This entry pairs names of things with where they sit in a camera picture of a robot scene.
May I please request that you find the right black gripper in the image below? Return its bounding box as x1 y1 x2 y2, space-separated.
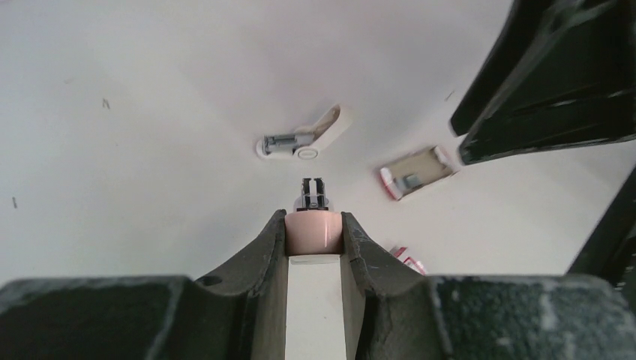
459 29 635 299

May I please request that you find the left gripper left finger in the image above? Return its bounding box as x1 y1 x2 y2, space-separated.
1 210 288 359

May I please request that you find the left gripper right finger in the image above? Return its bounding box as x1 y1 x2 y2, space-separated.
340 212 635 359

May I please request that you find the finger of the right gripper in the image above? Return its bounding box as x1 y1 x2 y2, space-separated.
450 1 635 137

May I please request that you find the red white staple box sleeve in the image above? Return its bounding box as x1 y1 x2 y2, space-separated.
390 245 427 275

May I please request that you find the pink white stapler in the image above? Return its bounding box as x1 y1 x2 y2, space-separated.
250 177 366 360

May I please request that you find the grey staple strip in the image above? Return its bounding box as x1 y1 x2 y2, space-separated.
401 173 422 192

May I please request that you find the cardboard staple box tray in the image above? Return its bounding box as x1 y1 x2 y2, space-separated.
378 145 458 202

